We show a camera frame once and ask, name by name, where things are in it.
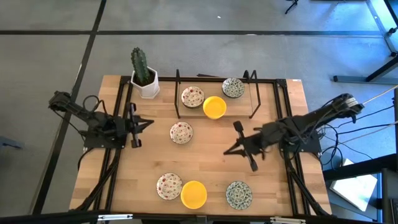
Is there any white box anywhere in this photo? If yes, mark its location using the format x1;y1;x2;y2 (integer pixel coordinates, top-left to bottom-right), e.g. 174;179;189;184
329;157;379;212

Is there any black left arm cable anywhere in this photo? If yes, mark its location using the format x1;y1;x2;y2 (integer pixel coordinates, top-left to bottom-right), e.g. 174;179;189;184
82;95;108;122

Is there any yellow plastic mini bowl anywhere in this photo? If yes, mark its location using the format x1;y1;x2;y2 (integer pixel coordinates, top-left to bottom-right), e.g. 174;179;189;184
180;180;208;210
202;95;228;120

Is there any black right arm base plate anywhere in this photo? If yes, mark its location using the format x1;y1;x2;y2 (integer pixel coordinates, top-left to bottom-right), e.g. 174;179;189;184
281;130;322;154

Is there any silver metal bracket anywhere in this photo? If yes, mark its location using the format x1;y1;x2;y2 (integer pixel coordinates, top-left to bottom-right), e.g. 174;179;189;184
98;213;134;222
269;217;307;224

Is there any white rope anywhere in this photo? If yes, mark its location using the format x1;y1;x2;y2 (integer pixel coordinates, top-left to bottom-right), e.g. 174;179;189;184
362;85;398;105

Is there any black floor cable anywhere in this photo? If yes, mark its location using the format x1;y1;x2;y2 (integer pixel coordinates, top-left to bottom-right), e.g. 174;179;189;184
351;105;396;119
337;123;396;136

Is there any black tripod leg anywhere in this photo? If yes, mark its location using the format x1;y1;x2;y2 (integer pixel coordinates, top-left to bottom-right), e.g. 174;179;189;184
285;0;300;15

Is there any white angular plant pot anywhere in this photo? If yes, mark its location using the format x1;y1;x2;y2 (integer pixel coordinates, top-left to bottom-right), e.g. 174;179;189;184
130;67;161;100

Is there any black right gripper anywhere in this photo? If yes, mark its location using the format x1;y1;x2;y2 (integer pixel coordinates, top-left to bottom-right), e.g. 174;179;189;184
223;120;280;172

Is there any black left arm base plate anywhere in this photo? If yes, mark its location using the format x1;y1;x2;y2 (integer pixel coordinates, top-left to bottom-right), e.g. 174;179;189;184
83;130;127;149

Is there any dark grey cabinet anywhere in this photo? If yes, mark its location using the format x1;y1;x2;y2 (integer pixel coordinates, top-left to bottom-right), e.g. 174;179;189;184
381;167;398;224

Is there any black metal stand base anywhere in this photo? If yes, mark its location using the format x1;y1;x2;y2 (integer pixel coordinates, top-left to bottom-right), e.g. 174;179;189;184
333;55;398;85

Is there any black metal rack frame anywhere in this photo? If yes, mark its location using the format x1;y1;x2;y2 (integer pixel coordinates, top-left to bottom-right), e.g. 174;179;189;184
174;68;262;119

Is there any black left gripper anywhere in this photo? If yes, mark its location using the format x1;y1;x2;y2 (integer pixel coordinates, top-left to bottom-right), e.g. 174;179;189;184
116;102;155;149

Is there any green cactus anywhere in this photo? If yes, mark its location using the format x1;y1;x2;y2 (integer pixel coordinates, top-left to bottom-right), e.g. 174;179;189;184
130;47;150;85

